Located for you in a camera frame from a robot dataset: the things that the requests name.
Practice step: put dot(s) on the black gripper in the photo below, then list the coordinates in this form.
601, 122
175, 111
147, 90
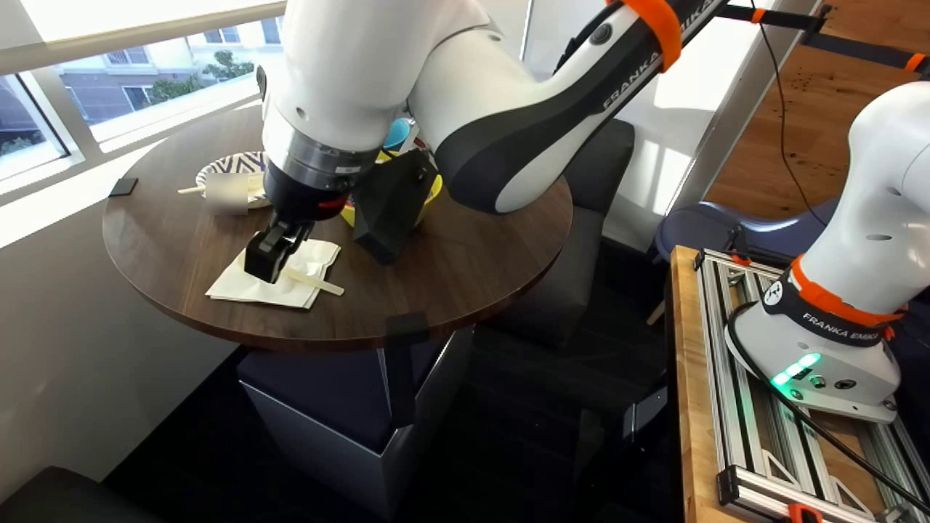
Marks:
300, 202

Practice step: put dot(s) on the small pale spoon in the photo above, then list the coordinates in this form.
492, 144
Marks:
326, 286

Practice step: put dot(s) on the white paper napkin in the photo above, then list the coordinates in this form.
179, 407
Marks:
243, 286

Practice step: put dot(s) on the white tray with teal items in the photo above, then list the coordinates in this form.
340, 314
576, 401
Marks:
229, 176

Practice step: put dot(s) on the pale slim utensil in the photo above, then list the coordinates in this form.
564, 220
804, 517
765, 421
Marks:
214, 186

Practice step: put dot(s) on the green bowl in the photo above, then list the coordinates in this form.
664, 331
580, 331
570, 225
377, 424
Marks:
435, 190

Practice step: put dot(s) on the blue bowl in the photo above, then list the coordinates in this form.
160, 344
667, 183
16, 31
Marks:
400, 134

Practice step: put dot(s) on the dark bench seat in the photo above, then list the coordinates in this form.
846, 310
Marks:
67, 498

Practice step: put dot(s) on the blue chair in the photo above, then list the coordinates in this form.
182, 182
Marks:
717, 228

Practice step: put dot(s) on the wooden workbench top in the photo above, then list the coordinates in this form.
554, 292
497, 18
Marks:
689, 407

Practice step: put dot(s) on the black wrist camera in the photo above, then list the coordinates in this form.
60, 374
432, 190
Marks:
393, 208

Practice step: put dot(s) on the black table pedestal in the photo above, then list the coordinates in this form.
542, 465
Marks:
397, 387

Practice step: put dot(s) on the white window frame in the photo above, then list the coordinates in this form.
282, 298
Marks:
60, 125

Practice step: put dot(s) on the black mount rod orange clamps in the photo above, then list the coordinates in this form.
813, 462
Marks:
852, 47

